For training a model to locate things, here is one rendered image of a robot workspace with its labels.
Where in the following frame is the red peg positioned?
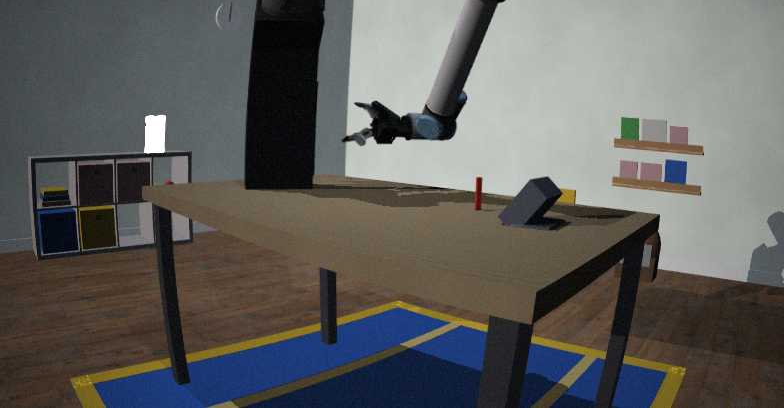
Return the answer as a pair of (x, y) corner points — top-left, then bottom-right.
(475, 177), (482, 210)

